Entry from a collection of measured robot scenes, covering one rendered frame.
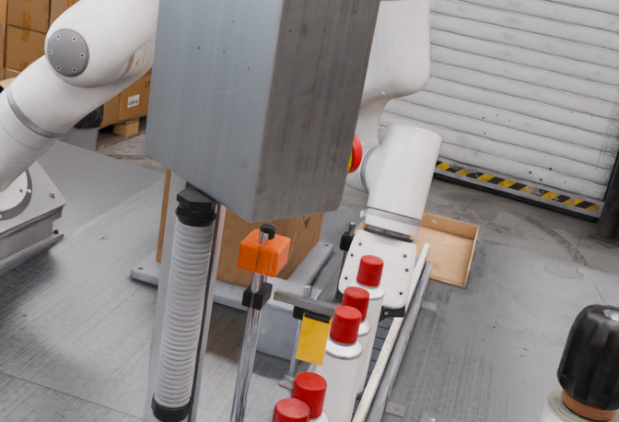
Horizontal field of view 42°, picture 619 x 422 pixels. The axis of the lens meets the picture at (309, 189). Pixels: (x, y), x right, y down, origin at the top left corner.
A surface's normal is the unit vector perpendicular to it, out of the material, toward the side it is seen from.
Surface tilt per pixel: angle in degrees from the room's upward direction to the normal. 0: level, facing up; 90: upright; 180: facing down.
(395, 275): 70
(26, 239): 90
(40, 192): 41
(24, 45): 90
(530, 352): 0
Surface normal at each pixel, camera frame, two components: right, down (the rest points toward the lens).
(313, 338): -0.27, 0.27
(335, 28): 0.62, 0.36
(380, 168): -0.80, -0.22
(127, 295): 0.17, -0.93
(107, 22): 0.11, 0.05
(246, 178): -0.76, 0.09
